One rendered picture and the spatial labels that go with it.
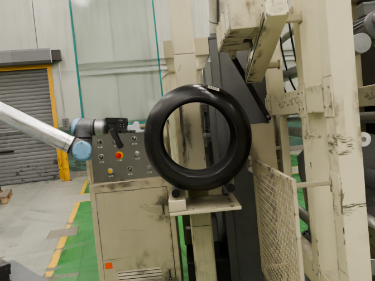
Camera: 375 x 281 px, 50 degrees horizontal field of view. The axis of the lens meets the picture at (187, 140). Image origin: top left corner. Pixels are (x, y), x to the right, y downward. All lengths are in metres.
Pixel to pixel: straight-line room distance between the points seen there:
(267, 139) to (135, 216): 1.01
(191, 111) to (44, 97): 9.28
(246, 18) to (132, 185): 1.38
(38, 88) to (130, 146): 8.93
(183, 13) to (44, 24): 9.49
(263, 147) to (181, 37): 0.81
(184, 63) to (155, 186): 0.84
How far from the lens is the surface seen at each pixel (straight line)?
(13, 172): 11.65
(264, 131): 2.36
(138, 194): 2.68
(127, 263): 2.81
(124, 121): 2.10
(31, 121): 2.02
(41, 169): 11.55
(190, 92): 2.00
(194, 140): 2.38
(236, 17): 1.83
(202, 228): 2.47
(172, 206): 2.05
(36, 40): 11.76
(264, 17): 1.76
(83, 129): 2.13
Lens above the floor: 1.27
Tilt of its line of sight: 3 degrees down
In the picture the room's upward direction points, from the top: 6 degrees counter-clockwise
